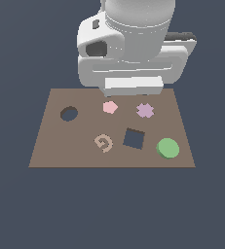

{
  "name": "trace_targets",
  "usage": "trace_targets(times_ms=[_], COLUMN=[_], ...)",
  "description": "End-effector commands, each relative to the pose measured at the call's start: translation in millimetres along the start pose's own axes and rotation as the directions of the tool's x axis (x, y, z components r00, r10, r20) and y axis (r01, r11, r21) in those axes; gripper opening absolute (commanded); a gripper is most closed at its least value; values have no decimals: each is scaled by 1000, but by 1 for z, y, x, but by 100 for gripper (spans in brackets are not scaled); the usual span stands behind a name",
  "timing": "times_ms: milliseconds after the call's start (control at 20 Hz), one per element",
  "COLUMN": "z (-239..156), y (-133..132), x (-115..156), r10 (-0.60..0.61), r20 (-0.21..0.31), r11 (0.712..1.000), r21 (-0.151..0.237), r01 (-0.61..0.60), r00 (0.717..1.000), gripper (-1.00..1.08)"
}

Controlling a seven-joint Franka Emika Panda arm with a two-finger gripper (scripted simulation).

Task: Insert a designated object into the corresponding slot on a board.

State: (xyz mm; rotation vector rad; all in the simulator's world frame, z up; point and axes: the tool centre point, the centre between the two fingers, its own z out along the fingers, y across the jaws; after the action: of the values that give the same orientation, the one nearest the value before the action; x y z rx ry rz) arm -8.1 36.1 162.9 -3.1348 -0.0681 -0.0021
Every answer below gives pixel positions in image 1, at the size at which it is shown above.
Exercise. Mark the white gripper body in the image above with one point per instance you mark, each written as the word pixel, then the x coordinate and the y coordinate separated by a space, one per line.
pixel 130 73

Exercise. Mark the brown slotted board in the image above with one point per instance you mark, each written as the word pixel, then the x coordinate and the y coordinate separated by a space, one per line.
pixel 84 146

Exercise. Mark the pink pentagon block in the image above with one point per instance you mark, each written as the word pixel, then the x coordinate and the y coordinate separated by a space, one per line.
pixel 109 107

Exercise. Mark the purple cross block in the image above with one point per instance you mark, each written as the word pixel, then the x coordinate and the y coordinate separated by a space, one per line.
pixel 145 110

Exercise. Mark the tan spiral block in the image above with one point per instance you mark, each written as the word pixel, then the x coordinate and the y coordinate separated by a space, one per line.
pixel 103 143

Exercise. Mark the green round disc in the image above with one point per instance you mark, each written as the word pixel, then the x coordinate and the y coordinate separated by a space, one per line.
pixel 168 148

